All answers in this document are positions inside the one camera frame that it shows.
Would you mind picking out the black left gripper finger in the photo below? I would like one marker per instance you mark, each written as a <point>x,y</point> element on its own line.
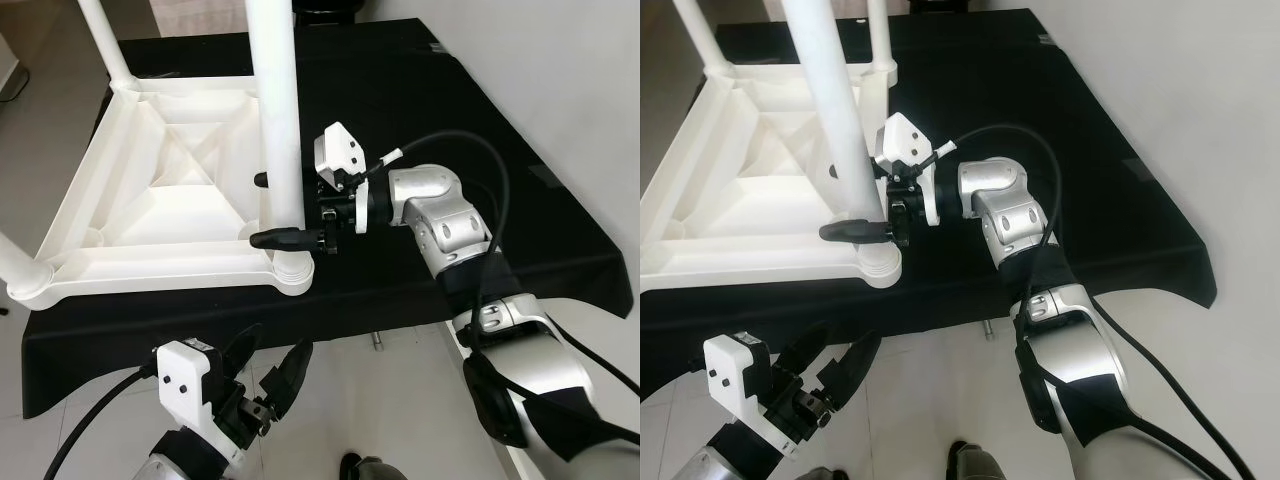
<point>802,352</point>
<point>290,375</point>
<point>242,352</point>
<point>852,370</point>

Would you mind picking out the white plastic children table top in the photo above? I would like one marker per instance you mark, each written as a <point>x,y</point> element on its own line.
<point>740,220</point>
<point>150,220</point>

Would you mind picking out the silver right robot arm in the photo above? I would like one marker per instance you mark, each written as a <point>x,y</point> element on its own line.
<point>540,370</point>
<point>1080,360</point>

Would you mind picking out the black tablecloth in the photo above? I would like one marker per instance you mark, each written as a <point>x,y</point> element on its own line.
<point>450,280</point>
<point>1050,280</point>

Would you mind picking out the beige floor mat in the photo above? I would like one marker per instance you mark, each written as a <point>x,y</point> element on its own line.
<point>200,15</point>
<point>810,8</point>

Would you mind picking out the black round stand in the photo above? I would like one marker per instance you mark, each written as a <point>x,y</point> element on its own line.
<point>325,8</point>
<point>940,6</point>

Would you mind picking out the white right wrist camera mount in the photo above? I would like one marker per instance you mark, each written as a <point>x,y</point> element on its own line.
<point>340,150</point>
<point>905,140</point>

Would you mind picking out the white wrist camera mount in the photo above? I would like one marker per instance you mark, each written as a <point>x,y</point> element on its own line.
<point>185,385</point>
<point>735,380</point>
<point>340,150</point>
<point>905,140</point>

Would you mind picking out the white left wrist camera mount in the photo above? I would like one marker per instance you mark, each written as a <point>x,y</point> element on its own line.
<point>735,380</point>
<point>185,385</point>

